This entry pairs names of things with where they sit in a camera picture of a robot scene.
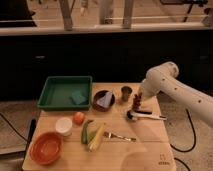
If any orange plastic bowl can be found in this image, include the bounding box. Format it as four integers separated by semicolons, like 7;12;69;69
29;132;63;165

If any orange tomato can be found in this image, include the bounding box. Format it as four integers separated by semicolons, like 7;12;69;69
73;112;85;125

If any black floor cable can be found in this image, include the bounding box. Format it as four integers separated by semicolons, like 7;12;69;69
170;108;198;154

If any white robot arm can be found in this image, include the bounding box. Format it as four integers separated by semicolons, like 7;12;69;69
139;62;213;128

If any yellow corn cob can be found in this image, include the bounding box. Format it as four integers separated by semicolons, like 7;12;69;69
87;124;105;151

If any dark brown bowl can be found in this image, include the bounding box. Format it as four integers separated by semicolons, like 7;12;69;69
92;90;115;112

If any small metal cup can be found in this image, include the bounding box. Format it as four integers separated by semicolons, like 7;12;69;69
121;86;132;102

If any silver metal fork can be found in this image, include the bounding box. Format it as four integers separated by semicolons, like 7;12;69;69
104;132;136;142

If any green plastic tray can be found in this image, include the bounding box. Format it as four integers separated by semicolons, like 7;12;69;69
37;76;92;111

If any teal green sponge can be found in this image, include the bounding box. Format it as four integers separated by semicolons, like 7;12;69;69
70;91;86;105

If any grey folded cloth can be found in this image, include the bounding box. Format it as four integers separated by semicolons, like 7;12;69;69
97;92;112;108

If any white round lidded container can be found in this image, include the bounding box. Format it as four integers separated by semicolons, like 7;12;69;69
55;117;72;136

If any green chili pepper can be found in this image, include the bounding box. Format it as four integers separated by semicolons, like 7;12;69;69
81;120;95;144

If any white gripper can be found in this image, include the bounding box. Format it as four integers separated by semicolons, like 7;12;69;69
138;88;153;106

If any dark purple grape bunch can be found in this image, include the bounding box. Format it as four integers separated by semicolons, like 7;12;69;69
132;93;142;111

